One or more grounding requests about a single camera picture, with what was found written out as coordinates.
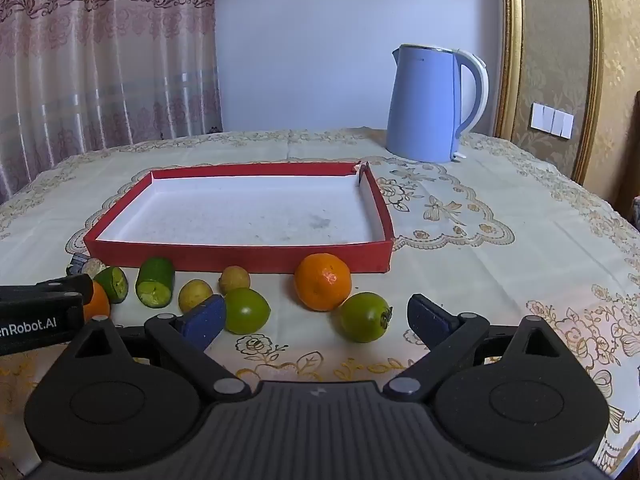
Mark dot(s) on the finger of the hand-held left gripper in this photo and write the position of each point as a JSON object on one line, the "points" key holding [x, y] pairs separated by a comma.
{"points": [[65, 286]]}

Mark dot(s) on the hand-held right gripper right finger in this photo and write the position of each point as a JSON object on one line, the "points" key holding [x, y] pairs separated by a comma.
{"points": [[424, 317]]}

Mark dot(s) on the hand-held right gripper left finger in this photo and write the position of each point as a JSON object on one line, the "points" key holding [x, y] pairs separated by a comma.
{"points": [[204, 321]]}

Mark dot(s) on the small yellow round fruit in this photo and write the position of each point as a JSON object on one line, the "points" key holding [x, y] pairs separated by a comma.
{"points": [[195, 295], [234, 279]]}

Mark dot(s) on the small orange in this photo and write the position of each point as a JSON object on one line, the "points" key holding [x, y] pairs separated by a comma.
{"points": [[97, 305]]}

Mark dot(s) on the green round fruit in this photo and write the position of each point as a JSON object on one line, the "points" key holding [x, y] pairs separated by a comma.
{"points": [[246, 311], [364, 317]]}

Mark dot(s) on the short green cucumber piece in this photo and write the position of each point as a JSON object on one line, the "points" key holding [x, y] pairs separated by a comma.
{"points": [[114, 284]]}

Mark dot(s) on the long green cucumber piece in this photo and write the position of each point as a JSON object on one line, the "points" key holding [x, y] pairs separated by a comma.
{"points": [[156, 282]]}

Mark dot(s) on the red shallow cardboard box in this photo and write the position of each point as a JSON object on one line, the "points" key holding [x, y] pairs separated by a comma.
{"points": [[240, 255]]}

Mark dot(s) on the large orange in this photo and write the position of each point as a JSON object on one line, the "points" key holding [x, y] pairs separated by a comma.
{"points": [[322, 281]]}

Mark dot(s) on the cream embroidered tablecloth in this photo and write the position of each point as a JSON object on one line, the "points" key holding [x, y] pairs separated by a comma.
{"points": [[500, 270]]}

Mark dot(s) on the blue electric kettle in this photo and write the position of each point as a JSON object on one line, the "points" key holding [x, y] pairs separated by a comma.
{"points": [[425, 110]]}

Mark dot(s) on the pink patterned curtain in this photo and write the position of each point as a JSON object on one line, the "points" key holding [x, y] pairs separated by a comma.
{"points": [[100, 60]]}

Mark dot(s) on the white wall switch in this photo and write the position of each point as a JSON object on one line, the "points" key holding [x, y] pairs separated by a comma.
{"points": [[552, 120]]}

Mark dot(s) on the gold wall moulding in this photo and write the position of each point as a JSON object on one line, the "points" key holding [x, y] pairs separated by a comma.
{"points": [[511, 45], [590, 70]]}

